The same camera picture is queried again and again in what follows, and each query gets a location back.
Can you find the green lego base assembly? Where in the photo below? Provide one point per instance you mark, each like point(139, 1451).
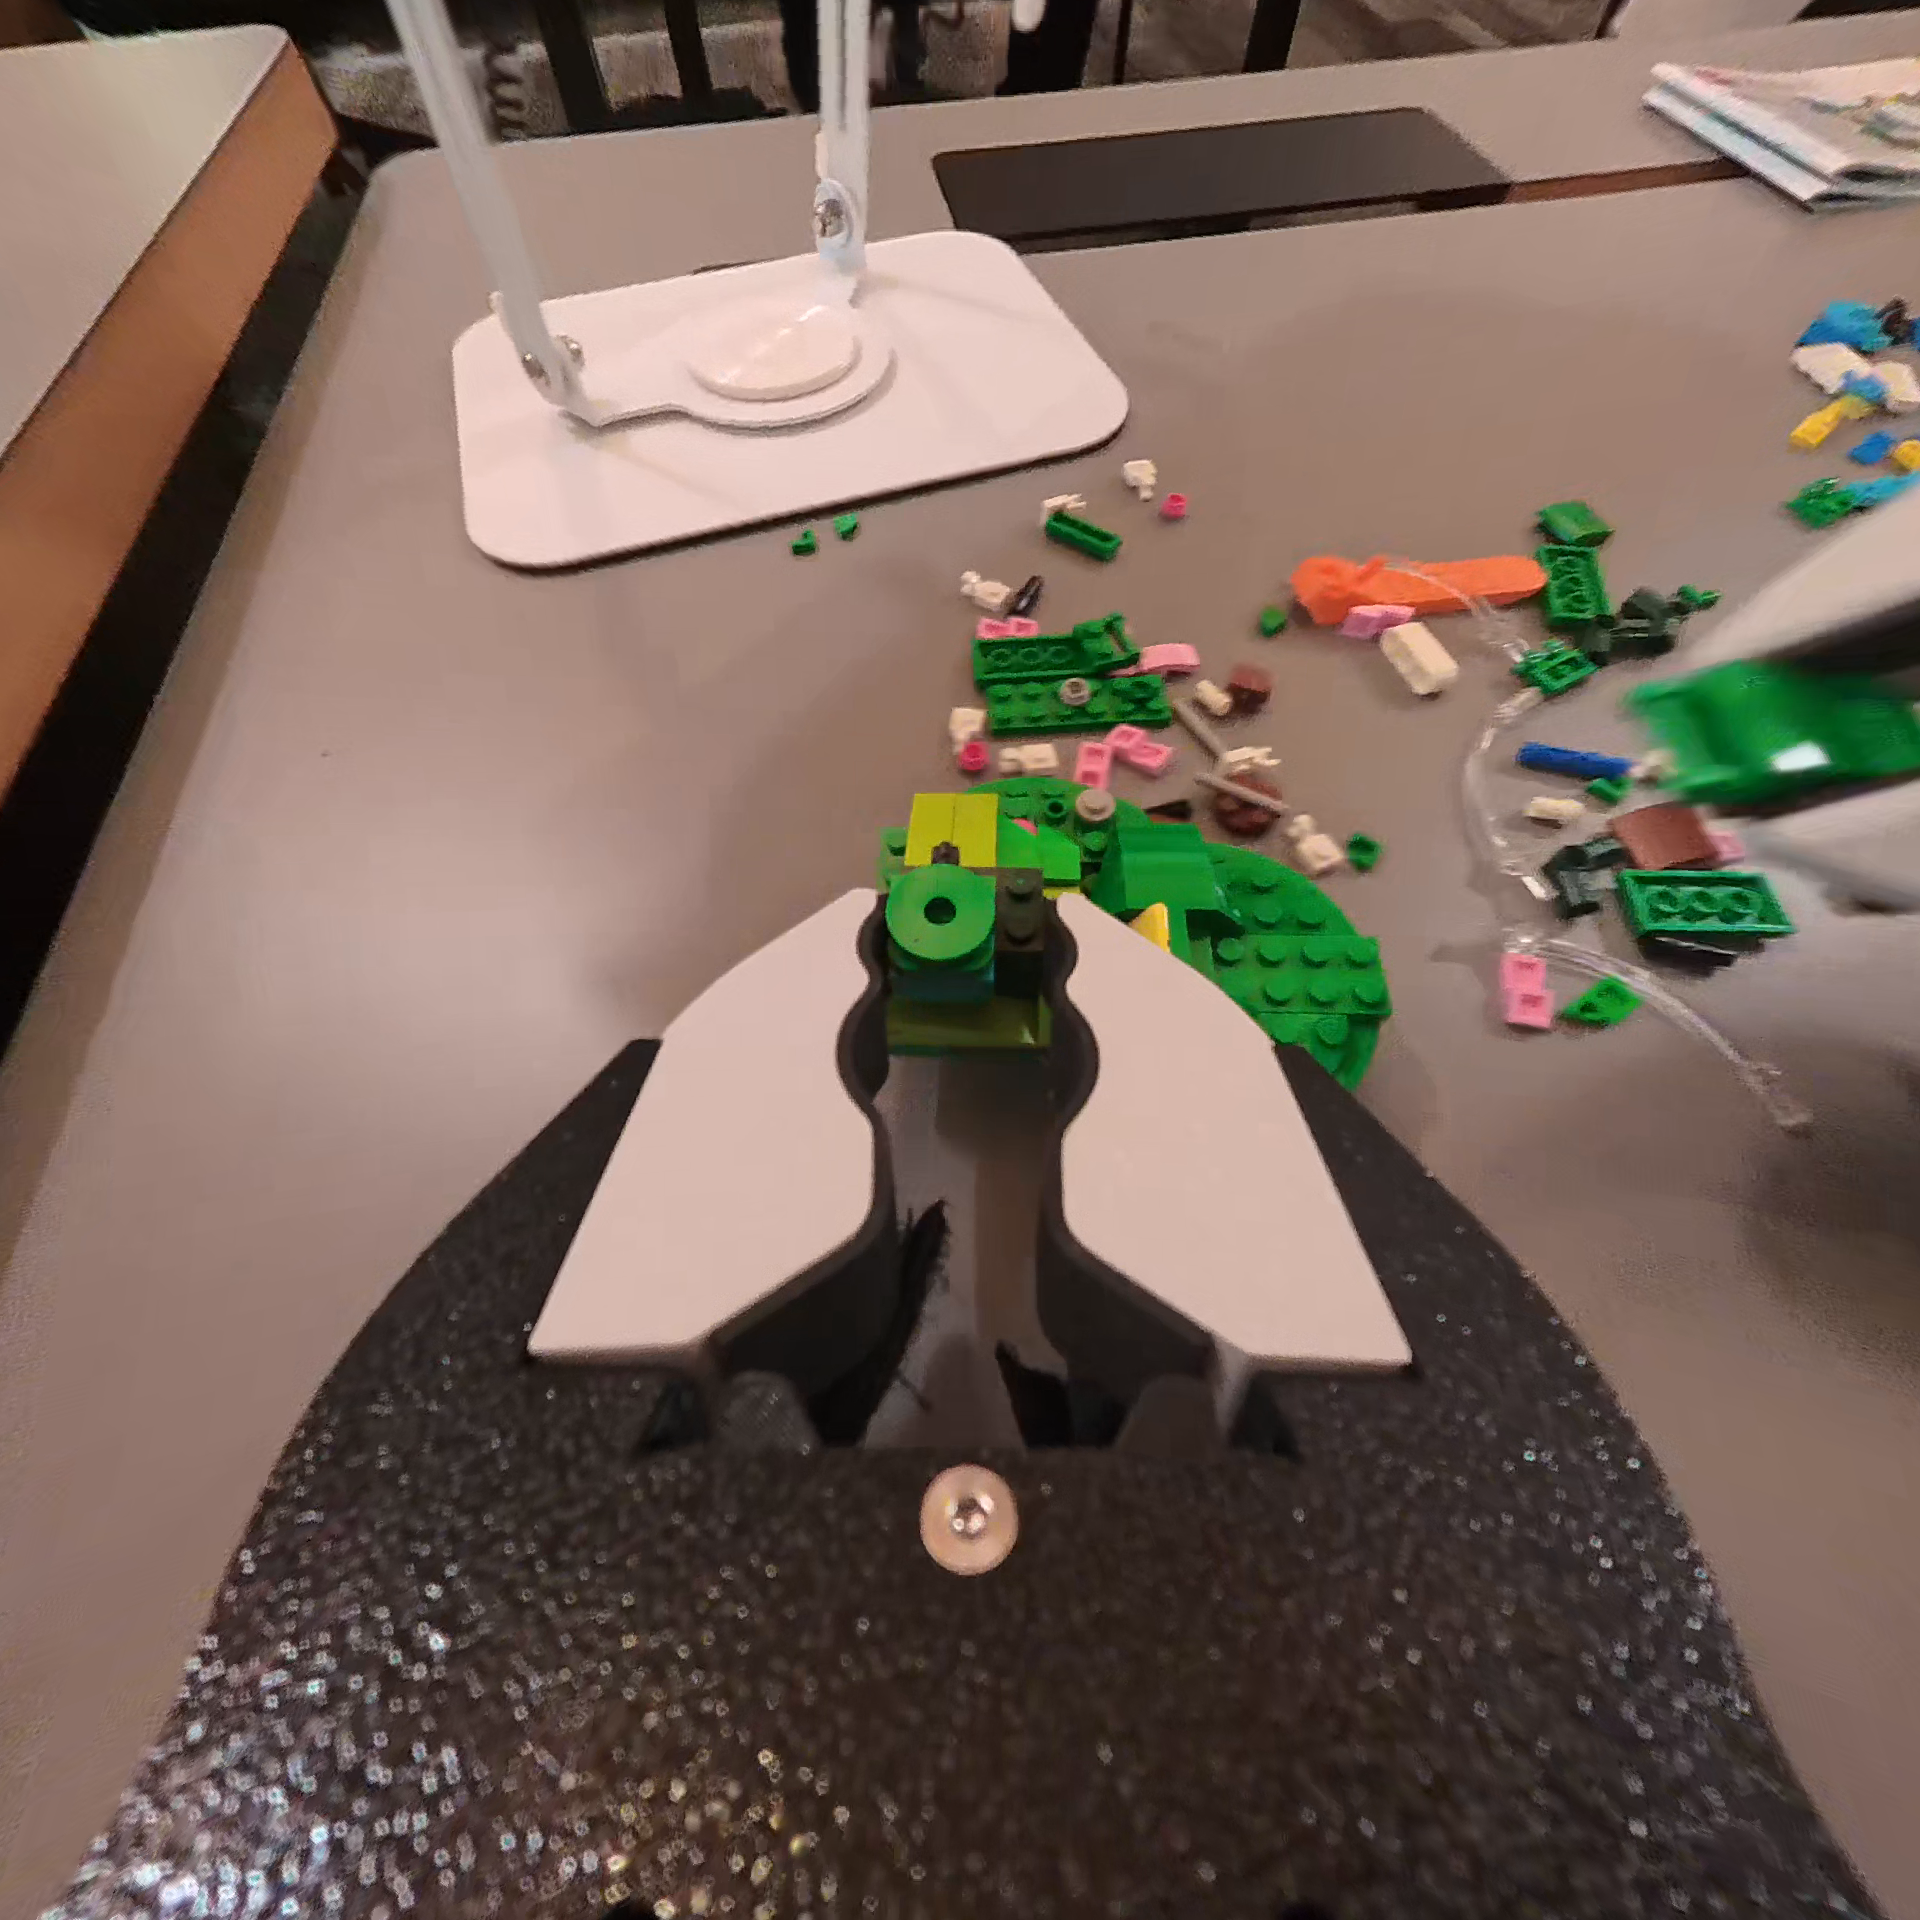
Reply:
point(1290, 962)

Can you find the reddish brown lego plate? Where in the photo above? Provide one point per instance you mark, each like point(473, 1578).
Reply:
point(1665, 838)

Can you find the blue lego piece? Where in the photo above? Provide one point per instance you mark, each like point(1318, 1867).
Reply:
point(1569, 763)

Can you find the green lego treetop assembly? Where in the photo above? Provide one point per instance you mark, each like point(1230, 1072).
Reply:
point(1757, 734)

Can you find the pink lego plate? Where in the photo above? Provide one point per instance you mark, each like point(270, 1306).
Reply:
point(1529, 991)

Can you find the pink lego plates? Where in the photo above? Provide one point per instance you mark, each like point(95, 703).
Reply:
point(1004, 627)

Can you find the pile of colourful lego pieces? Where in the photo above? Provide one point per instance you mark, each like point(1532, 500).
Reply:
point(1845, 324)

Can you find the green curved lego slope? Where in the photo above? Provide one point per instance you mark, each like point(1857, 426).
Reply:
point(1577, 524)

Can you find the small green lego plate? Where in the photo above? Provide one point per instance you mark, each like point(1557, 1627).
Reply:
point(1553, 666)

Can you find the white lego brick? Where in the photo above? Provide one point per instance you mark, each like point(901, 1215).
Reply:
point(1418, 658)

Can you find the orange lego brick separator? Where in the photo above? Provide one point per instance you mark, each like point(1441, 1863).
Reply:
point(1350, 587)

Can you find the pink curved lego piece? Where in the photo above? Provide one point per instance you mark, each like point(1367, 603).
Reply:
point(1172, 658)

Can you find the long green lego plate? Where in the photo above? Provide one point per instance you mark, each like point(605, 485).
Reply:
point(1081, 706)
point(1050, 658)

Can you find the narrow green lego plate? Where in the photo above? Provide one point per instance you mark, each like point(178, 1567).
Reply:
point(1084, 538)

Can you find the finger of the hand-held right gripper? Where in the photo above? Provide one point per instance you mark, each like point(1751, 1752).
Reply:
point(1845, 608)
point(1861, 848)

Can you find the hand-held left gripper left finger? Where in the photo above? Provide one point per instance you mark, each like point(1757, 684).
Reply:
point(722, 1186)

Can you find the white and wooden book stand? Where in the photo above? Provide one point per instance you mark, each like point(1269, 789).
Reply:
point(901, 421)

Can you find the cluster of mixed lego pieces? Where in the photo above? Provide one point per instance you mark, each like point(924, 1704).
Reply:
point(1245, 810)

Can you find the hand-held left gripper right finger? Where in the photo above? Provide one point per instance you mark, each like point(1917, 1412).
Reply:
point(1202, 1186)

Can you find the adjacent wooden-edged table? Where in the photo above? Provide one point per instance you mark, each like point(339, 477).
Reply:
point(121, 182)

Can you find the black table inset panel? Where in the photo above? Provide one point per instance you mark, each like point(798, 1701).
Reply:
point(1214, 172)

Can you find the stack of instruction booklets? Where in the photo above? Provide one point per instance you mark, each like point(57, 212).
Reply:
point(1801, 143)

